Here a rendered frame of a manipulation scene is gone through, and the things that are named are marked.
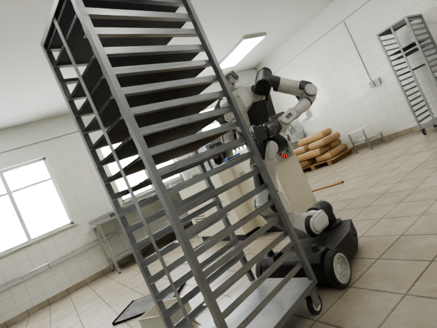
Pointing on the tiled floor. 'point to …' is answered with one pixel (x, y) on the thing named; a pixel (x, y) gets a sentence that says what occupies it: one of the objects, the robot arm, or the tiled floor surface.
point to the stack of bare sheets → (140, 307)
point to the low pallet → (329, 161)
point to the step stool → (365, 136)
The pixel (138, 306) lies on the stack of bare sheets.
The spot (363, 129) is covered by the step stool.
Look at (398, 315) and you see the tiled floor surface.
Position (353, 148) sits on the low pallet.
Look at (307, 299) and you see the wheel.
